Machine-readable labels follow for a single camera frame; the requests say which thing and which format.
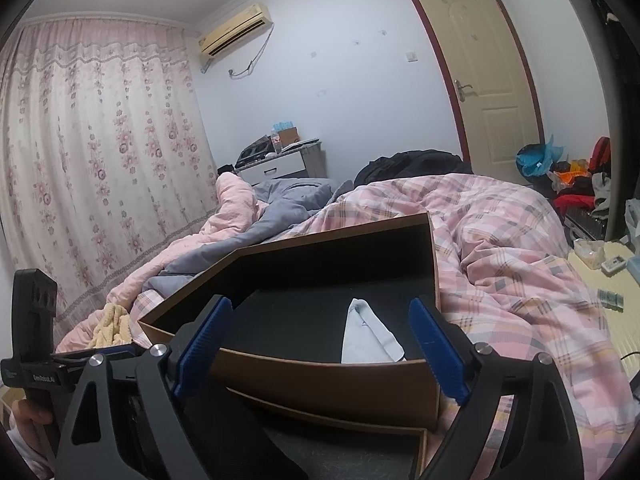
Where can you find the red cloth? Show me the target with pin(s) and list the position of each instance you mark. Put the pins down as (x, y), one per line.
(575, 205)

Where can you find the red bag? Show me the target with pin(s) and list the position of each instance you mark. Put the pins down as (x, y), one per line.
(600, 152)

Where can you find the grey quilt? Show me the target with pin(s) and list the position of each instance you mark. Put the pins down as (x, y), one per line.
(280, 210)

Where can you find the black jacket on bed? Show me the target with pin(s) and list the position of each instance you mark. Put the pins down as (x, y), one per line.
(415, 165)

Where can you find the stack of blue face masks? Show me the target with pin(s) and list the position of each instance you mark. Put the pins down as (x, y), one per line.
(284, 126)

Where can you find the white plastic bag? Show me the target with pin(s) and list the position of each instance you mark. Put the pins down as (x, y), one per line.
(634, 222)

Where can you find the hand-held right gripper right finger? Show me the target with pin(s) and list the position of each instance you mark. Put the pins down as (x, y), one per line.
(435, 355)

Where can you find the yellow fluffy towel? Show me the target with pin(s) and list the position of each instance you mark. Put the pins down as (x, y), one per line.
(112, 327)

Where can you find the clear water bottle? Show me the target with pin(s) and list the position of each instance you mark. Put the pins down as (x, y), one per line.
(276, 142)

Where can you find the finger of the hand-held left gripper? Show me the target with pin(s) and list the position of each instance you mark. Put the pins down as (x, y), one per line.
(120, 350)

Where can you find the grey garment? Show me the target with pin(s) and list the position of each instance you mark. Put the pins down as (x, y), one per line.
(601, 190)

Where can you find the person's left hand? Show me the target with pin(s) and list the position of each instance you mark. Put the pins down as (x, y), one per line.
(31, 414)

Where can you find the pink fleece blanket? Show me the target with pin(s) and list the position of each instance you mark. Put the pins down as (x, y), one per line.
(235, 205)

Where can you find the pink floral curtain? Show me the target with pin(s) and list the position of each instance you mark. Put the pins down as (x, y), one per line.
(90, 160)

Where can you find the white and grey nightstand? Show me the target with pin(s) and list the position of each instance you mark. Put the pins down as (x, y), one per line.
(285, 165)

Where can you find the clear plastic container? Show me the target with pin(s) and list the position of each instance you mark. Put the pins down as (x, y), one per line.
(589, 255)

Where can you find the small green packet stack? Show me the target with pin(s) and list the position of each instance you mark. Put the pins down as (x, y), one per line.
(611, 301)

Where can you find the orange plastic bag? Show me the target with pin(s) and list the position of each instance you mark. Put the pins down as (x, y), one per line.
(572, 172)

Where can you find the brown cardboard box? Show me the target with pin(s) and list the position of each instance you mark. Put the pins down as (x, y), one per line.
(325, 380)

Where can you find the black case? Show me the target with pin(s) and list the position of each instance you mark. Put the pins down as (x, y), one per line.
(585, 227)

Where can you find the light blue cloth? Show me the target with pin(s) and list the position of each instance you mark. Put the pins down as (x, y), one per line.
(367, 332)

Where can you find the cream air conditioner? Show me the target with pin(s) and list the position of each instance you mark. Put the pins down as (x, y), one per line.
(232, 30)

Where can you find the pink plaid quilt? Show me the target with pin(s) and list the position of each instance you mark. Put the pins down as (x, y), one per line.
(500, 260)

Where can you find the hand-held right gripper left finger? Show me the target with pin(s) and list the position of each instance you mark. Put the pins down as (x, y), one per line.
(200, 345)

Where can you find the cream door with red frame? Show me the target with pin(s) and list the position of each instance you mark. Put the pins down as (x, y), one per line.
(480, 75)

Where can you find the small cardboard box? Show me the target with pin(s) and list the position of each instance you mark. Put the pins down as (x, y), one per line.
(290, 137)

